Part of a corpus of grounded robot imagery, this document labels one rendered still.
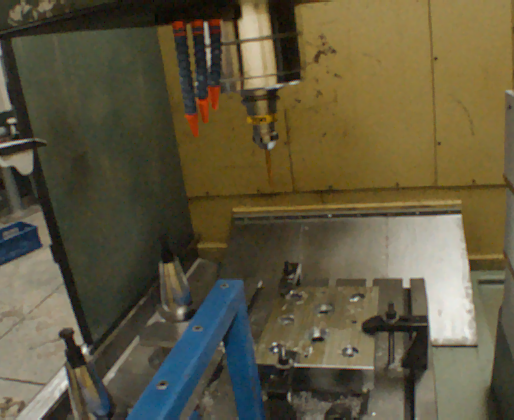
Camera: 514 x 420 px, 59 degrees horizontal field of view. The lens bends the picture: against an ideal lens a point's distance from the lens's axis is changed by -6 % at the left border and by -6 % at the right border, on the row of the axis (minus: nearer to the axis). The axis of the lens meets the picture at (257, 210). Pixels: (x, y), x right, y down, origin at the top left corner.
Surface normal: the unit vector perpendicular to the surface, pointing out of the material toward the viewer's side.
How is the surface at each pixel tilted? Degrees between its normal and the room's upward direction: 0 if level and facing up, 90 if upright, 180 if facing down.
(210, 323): 0
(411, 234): 24
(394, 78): 90
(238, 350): 90
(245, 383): 90
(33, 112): 90
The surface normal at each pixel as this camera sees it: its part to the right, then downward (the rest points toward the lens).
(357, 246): -0.22, -0.70
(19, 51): 0.96, -0.04
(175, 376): -0.13, -0.93
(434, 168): -0.25, 0.36
